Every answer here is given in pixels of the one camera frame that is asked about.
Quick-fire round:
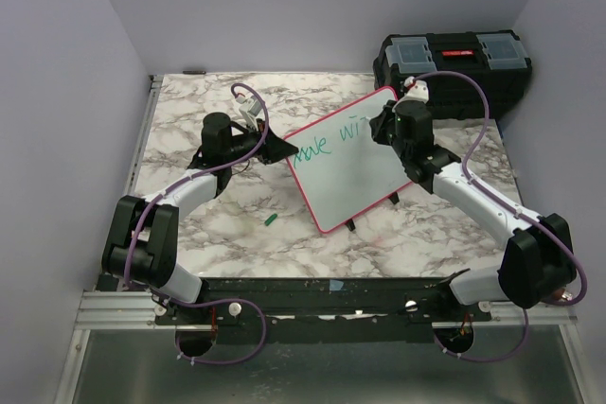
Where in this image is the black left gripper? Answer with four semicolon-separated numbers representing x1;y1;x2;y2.
225;119;298;166

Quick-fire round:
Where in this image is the brown cable connector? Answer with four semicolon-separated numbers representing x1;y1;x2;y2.
553;288;574;302

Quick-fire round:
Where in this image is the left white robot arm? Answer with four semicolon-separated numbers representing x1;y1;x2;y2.
101;113;299;324

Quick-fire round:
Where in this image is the pink framed whiteboard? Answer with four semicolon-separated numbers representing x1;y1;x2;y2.
285;87;410;234

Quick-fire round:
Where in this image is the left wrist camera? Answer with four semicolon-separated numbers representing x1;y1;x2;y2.
236;94;262;130

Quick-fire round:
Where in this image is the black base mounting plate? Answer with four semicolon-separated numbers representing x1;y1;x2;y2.
155;277;490;344

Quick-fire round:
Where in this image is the green marker cap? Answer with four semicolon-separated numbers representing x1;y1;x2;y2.
264;214;277;226

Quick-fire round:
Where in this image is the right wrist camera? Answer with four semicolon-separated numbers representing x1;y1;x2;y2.
401;77;429;103

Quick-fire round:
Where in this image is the black plastic toolbox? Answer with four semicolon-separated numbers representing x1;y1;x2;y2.
372;30;532;119

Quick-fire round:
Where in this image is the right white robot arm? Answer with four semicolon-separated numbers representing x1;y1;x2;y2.
369;100;580;321

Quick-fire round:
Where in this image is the aluminium table edge rail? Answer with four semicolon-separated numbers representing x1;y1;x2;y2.
51;74;165;404

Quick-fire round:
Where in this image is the black whiteboard clip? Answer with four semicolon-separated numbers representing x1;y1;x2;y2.
389;192;400;204
346;219;356;232

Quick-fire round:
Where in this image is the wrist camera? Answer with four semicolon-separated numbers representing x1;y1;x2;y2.
236;94;262;130
401;77;429;103

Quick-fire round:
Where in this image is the blue tape piece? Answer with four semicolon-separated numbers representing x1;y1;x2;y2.
329;279;345;292

